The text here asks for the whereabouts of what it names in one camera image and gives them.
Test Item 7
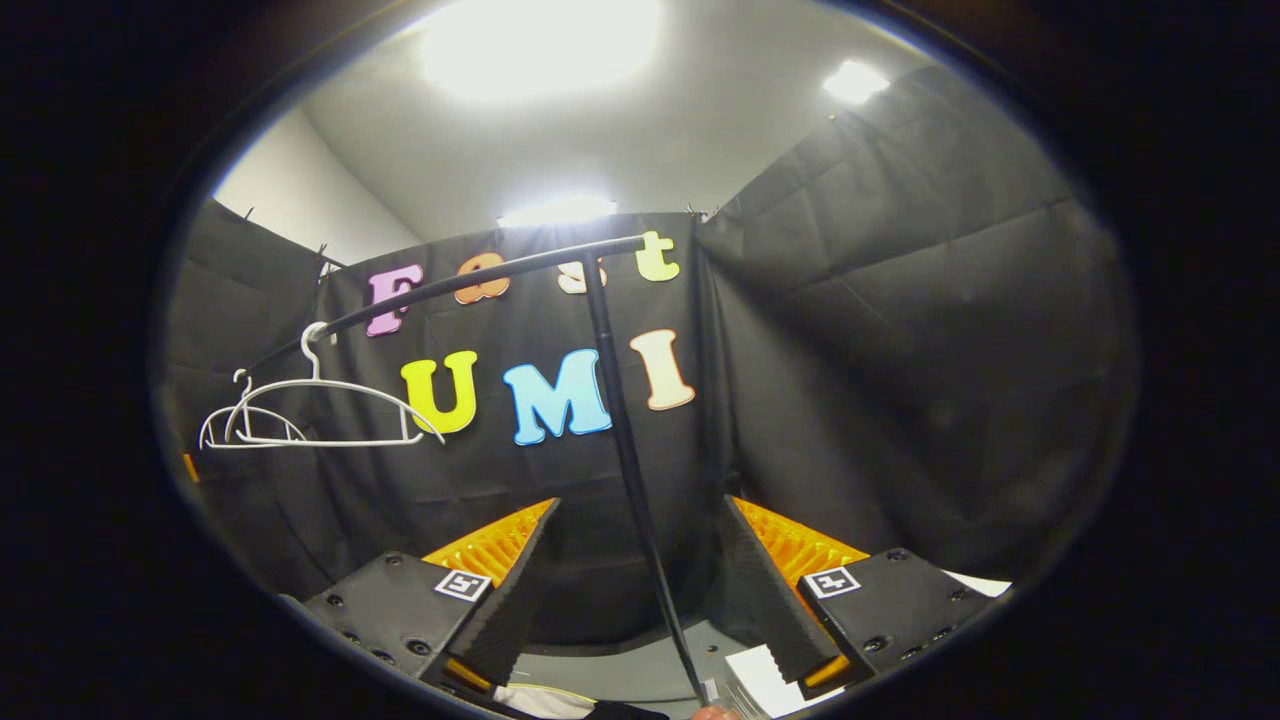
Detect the white flat sheet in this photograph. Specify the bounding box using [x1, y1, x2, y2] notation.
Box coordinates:
[722, 643, 846, 719]

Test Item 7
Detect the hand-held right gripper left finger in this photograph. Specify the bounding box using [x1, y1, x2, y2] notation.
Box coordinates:
[298, 497, 563, 703]

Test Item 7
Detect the black metal clothes rack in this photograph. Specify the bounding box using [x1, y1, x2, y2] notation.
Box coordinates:
[248, 232, 719, 707]

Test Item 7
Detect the white plastic clothes hanger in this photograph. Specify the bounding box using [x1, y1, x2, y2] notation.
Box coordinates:
[197, 368, 308, 450]
[223, 321, 448, 449]

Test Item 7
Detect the large ceiling light panel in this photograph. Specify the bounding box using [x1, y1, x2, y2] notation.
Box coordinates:
[418, 0, 665, 104]

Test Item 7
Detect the beige laundry hamper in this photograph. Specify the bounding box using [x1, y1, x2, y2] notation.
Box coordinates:
[490, 680, 673, 720]

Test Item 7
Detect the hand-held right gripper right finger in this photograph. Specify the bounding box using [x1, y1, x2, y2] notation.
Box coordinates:
[712, 493, 993, 703]

